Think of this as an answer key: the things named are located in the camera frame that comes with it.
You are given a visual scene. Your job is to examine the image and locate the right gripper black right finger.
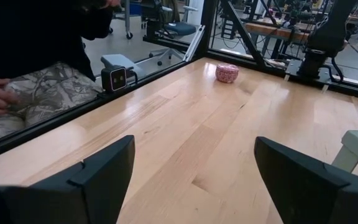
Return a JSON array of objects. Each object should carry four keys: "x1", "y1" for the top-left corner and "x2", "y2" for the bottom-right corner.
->
[{"x1": 253, "y1": 136, "x2": 358, "y2": 224}]

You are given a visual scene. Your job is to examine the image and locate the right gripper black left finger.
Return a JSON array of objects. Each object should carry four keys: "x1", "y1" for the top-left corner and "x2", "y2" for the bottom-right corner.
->
[{"x1": 0, "y1": 134, "x2": 136, "y2": 224}]

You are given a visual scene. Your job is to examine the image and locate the pink patterned candle tin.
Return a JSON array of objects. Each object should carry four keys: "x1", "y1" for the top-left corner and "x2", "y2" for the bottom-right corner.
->
[{"x1": 214, "y1": 63, "x2": 240, "y2": 84}]

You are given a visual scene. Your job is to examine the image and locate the wooden workbench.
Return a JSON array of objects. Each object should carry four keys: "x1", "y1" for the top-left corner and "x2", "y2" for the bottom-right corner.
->
[{"x1": 244, "y1": 21, "x2": 310, "y2": 43}]

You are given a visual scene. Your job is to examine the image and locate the metal leg with castor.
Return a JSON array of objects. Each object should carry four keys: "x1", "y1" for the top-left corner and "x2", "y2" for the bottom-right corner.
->
[{"x1": 123, "y1": 0, "x2": 134, "y2": 40}]

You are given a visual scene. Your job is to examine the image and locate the person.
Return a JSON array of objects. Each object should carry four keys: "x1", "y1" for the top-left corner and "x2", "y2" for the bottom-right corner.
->
[{"x1": 0, "y1": 0, "x2": 122, "y2": 147}]

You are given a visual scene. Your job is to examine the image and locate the blue seat office chair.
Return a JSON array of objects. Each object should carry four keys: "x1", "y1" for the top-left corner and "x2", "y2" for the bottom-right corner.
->
[{"x1": 147, "y1": 5, "x2": 199, "y2": 67}]

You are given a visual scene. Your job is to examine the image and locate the black aluminium table frame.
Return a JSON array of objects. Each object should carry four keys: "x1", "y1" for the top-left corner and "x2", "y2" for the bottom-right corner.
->
[{"x1": 0, "y1": 0, "x2": 358, "y2": 164}]

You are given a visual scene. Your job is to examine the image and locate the black table-level camera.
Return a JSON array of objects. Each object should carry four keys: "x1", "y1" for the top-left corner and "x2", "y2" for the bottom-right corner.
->
[{"x1": 100, "y1": 54, "x2": 138, "y2": 93}]

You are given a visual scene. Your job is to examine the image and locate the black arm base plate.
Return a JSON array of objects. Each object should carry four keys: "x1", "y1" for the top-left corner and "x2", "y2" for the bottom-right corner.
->
[{"x1": 286, "y1": 58, "x2": 358, "y2": 93}]

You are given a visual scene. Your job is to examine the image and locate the silver aluminium corner bracket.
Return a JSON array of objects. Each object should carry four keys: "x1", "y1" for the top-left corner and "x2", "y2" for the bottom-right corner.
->
[{"x1": 183, "y1": 24, "x2": 206, "y2": 62}]

